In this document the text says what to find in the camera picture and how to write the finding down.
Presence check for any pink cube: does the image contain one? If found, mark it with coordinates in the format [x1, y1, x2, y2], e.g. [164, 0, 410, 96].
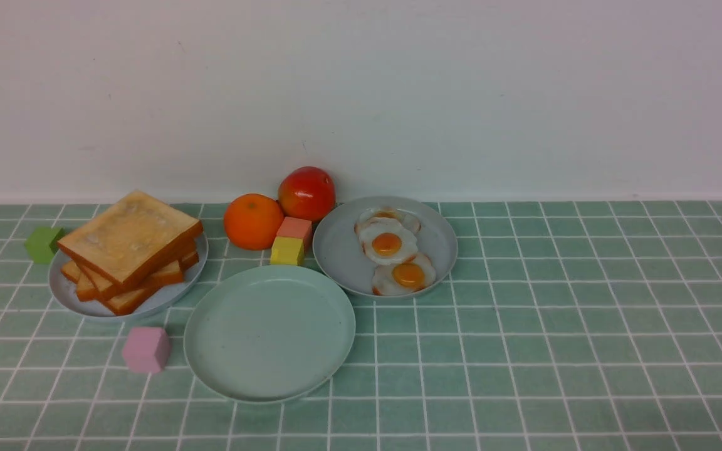
[122, 326, 171, 374]

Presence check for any red apple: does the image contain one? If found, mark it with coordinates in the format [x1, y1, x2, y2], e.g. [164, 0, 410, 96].
[278, 166, 337, 222]

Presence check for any green empty front plate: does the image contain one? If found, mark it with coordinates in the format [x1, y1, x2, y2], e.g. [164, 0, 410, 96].
[184, 265, 356, 403]

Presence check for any orange fruit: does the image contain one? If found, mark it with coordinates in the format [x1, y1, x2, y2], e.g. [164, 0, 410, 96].
[223, 194, 284, 251]

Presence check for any pink-orange cube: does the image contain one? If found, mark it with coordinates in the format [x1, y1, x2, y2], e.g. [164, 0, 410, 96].
[277, 216, 313, 251]

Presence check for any green cube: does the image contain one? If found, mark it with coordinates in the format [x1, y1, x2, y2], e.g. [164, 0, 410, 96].
[24, 226, 66, 264]

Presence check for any fried egg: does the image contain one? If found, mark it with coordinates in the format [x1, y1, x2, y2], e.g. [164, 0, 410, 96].
[353, 207, 421, 235]
[357, 217, 419, 266]
[372, 253, 437, 297]

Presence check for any grey bread plate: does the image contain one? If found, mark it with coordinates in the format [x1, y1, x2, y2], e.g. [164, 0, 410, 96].
[48, 233, 209, 323]

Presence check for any grey egg plate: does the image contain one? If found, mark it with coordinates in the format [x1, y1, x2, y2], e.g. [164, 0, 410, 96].
[312, 196, 459, 299]

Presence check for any yellow cube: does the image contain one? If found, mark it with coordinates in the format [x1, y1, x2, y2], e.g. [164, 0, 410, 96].
[269, 236, 305, 266]

